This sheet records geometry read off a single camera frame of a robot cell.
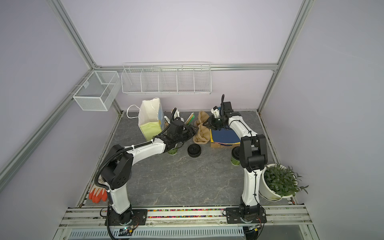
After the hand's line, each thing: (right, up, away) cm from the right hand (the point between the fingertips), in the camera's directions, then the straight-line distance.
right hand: (205, 126), depth 95 cm
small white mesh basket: (-70, +22, +1) cm, 73 cm away
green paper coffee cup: (+16, -19, -12) cm, 28 cm away
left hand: (-4, -3, -6) cm, 8 cm away
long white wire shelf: (-26, +32, +5) cm, 41 cm away
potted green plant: (+32, -25, -28) cm, 49 cm away
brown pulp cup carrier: (-2, -6, -1) cm, 7 cm away
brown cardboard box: (+7, -13, +2) cm, 14 cm away
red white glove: (-59, -37, -15) cm, 71 cm away
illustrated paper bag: (-37, +6, +8) cm, 38 cm away
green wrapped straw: (-10, +4, -1) cm, 10 cm away
